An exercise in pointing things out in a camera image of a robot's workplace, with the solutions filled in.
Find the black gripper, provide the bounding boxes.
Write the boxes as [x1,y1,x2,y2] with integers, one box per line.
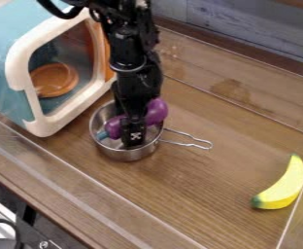
[107,28,164,150]

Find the purple toy eggplant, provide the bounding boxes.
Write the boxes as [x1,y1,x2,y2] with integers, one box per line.
[95,98,168,140]

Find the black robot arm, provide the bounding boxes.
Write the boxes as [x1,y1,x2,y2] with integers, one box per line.
[81,0,163,148]

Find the orange plate inside microwave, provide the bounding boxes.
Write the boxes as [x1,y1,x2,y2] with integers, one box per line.
[29,62,78,98]

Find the blue white toy microwave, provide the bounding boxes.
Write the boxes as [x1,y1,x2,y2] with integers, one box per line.
[0,0,115,137]

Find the yellow toy banana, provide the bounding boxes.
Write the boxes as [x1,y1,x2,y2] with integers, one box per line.
[251,154,303,210]

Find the silver pot with handle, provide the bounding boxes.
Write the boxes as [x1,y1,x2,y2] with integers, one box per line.
[89,100,212,161]

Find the black cable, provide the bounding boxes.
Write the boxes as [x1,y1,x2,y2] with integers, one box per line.
[35,0,90,20]

